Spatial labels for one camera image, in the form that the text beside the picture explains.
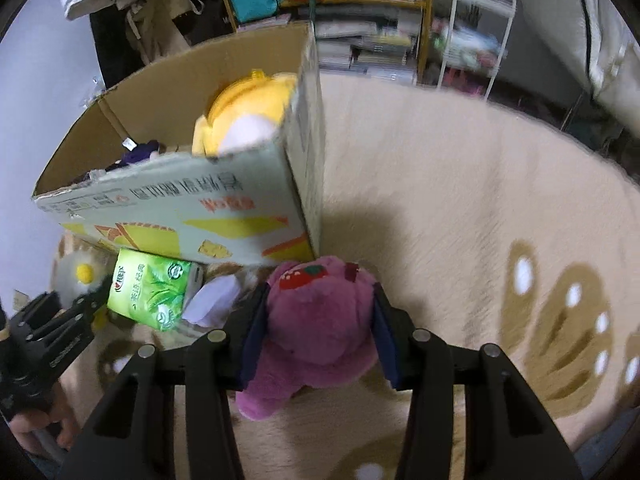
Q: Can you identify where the green tissue packet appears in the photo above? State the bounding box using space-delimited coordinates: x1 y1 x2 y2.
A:
106 247 203 332

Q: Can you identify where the yellow plush toy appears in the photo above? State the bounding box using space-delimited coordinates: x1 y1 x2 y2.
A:
192 69 301 158

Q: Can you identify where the pile of flat books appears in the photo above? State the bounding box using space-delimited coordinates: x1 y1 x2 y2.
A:
315 7 421 83

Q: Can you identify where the wooden shelf rack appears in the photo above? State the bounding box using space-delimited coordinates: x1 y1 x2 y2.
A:
215 0 436 86

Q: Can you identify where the person's left hand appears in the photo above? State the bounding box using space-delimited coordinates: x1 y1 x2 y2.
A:
10 385 81 461

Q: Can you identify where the long black garment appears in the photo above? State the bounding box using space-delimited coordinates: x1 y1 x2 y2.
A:
90 7 146 88

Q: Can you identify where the pink plush toy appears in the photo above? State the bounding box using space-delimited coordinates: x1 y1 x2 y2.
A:
235 255 381 421

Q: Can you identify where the white fluffy plush toy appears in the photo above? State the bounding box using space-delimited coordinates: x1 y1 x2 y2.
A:
52 250 121 331

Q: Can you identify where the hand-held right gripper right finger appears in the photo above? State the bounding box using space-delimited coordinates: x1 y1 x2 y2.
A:
370 285 586 480

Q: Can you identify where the pale lavender soft item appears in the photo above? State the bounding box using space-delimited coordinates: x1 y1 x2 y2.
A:
181 275 243 326

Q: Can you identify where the stack of old books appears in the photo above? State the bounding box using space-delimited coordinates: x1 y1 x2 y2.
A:
240 12 293 31

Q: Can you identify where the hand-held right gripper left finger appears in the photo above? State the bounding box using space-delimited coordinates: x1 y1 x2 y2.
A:
55 282 273 480

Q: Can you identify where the purple plush doll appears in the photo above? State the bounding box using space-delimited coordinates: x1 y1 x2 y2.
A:
105 140 166 171

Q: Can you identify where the printed cardboard box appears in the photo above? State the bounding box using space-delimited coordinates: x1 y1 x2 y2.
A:
31 21 326 267

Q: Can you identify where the black hanging jacket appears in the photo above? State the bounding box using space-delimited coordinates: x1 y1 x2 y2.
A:
175 0 236 36

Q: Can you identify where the beige patterned blanket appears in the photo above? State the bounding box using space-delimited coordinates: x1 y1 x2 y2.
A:
50 72 640 480

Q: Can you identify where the white trolley cart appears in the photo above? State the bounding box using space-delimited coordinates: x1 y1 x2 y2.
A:
437 0 518 103

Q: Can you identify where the cream folded mattress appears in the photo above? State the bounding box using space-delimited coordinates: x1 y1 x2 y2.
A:
510 0 640 111

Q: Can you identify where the beige coat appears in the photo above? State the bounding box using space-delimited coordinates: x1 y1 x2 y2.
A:
115 0 206 66

